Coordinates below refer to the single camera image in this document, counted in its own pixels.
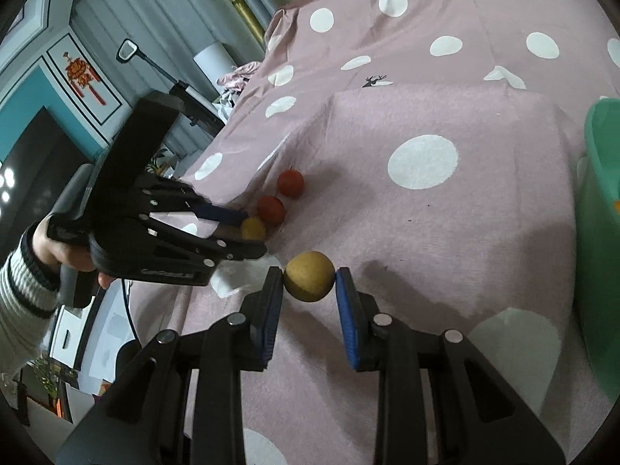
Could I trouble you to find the small yellow fruit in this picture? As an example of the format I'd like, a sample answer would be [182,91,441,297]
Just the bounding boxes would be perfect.
[241,216,267,241]

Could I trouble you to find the brown round fruit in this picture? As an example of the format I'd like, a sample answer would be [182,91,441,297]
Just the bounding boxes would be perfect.
[284,251,335,302]

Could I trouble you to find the striped sleeve left forearm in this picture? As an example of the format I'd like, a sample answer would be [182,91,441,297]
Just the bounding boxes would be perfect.
[1,225,60,379]

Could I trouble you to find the person left hand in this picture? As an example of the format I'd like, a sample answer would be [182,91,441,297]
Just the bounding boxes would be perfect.
[22,216,95,296]

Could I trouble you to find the red cherry tomato left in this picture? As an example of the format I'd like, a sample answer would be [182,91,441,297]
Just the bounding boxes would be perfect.
[257,195,287,227]

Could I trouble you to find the red cherry tomato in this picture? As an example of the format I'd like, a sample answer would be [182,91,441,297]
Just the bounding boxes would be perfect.
[276,169,305,198]
[257,195,287,227]

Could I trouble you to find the red cherry tomato top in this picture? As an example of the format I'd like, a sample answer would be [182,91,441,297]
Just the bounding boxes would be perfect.
[276,169,305,198]

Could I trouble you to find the black phone stand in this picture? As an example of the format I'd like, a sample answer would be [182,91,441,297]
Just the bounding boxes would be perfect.
[115,38,227,139]

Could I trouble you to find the red chinese knot picture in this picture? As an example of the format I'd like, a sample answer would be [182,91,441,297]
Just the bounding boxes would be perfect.
[46,34,122,126]

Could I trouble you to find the white cylinder lamp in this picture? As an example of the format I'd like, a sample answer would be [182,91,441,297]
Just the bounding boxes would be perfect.
[193,42,238,93]

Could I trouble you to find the grey curtain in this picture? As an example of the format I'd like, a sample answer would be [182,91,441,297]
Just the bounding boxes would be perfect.
[67,0,302,157]

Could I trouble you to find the pink polka dot cloth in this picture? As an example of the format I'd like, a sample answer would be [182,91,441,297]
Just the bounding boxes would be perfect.
[130,0,619,458]

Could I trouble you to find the green plastic bowl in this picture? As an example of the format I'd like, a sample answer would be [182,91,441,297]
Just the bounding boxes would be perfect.
[576,98,619,401]

